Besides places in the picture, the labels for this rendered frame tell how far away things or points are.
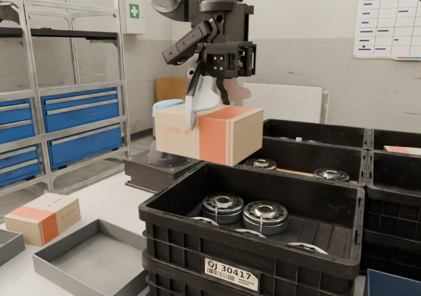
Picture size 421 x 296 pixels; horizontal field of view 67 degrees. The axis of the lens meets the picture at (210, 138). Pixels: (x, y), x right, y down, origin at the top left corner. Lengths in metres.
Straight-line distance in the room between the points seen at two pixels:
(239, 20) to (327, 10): 3.54
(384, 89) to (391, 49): 0.42
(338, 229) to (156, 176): 0.66
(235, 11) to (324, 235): 0.51
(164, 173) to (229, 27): 0.73
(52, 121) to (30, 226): 1.73
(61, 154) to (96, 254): 1.89
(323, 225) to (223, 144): 0.39
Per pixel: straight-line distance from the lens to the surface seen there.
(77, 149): 2.85
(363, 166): 0.93
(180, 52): 0.58
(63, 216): 1.07
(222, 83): 0.60
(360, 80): 3.98
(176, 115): 0.56
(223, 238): 0.57
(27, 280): 0.93
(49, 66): 3.67
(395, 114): 3.99
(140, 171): 1.25
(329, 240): 0.77
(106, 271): 0.88
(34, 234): 1.03
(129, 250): 0.94
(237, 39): 0.53
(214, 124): 0.52
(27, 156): 2.63
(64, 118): 2.74
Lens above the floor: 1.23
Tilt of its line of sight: 16 degrees down
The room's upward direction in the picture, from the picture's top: straight up
